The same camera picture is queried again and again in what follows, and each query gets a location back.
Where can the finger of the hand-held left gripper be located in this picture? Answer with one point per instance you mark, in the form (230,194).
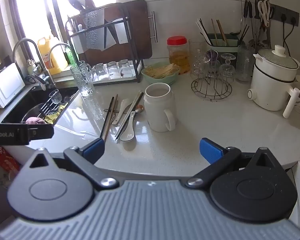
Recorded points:
(41,132)

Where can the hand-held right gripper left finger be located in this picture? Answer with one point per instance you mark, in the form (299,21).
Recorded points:
(95,150)

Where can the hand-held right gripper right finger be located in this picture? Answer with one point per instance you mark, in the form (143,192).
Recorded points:
(210,151)

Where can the white ceramic spoon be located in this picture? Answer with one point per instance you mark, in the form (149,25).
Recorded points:
(116,120)
(127,135)

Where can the black chopstick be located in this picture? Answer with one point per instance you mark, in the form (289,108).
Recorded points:
(108,116)
(133,108)

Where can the wooden chopstick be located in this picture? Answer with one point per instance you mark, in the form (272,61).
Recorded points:
(112,115)

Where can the silver metal spoon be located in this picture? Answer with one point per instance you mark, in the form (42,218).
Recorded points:
(108,110)

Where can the white ceramic mug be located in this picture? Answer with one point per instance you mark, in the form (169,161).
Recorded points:
(157,110)

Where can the purple cloth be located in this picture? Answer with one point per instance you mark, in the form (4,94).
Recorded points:
(35,121)

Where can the yellow cloth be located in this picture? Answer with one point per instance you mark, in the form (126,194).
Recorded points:
(52,116)

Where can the red packet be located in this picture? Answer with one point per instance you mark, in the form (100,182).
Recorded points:
(5,161)

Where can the black kitchen sink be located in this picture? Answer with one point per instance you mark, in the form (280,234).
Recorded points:
(27,105)

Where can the small stemmed glass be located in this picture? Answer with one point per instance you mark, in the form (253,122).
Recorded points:
(55,96)

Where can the white countertop appliance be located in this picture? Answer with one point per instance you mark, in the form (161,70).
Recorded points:
(6,87)

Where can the textured glass mug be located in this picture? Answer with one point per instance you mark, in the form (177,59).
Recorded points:
(82,80)

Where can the yellow oil bottle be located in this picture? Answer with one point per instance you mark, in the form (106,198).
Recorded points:
(52,57)

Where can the clear drinking glass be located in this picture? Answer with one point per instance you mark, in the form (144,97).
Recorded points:
(125,68)
(100,71)
(113,69)

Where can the tall chrome faucet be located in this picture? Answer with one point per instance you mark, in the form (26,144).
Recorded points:
(38,52)

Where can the green bottle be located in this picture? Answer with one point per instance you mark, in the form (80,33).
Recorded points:
(70,56)

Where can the white electric cooking pot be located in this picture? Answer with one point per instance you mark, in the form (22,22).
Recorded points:
(267,90)

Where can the glass goblet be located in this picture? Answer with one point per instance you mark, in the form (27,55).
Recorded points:
(227,67)
(200,65)

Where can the green plastic basket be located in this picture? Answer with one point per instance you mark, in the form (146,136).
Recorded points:
(160,80)

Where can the white drip tray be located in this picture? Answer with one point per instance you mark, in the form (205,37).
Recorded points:
(137,73)

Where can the small curved chrome faucet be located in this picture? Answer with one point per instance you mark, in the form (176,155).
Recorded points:
(62,45)

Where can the dried noodles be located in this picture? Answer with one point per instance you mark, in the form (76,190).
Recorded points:
(161,71)

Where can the white rack caddy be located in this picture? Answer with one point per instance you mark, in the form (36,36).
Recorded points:
(80,43)

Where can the plastic jar red lid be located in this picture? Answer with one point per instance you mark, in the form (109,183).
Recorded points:
(178,55)

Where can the green utensil holder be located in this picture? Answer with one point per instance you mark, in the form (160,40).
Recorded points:
(222,48)

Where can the tall textured glass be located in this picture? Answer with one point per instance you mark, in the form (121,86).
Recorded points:
(196,47)

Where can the clear bubble-textured bag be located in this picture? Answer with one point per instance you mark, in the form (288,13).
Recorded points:
(92,30)

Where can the speckled pot lid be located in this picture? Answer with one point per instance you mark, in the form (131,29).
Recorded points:
(277,57)

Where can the dark ladle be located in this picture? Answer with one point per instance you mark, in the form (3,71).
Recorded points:
(236,33)

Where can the bundle of assorted chopsticks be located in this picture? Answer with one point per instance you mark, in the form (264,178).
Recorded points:
(216,30)

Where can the black metal dish rack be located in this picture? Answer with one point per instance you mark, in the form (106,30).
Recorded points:
(127,30)

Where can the white plastic board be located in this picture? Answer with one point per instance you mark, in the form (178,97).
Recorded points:
(120,27)

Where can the wooden cutting board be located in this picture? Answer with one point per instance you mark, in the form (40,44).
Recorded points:
(137,30)

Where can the cluster of dark kitchen knives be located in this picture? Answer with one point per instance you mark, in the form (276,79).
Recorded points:
(81,1)

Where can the white scissors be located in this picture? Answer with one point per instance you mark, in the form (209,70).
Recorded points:
(266,19)

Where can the row of hanging kitchen tools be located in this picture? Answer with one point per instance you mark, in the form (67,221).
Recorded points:
(250,10)

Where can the dark wall outlet strip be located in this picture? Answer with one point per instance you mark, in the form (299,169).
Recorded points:
(277,10)

